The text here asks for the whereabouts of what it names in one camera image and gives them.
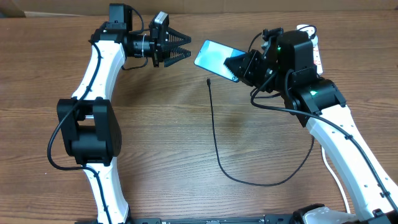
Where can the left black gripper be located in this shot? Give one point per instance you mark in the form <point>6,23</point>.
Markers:
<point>160,46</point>

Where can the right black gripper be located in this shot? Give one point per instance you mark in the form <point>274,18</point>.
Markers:
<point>246,74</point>

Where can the blue Galaxy smartphone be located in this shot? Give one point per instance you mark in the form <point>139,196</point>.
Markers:
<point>211,57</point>

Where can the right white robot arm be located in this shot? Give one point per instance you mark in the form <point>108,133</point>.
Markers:
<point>287,64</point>

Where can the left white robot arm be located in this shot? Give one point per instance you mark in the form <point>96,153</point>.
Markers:
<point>87,122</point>

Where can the white charger plug adapter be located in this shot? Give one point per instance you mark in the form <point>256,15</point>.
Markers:
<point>311,30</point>

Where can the white power strip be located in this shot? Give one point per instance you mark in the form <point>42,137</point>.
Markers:
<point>317,60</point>

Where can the brown cardboard wall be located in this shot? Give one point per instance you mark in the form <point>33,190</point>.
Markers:
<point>29,8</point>

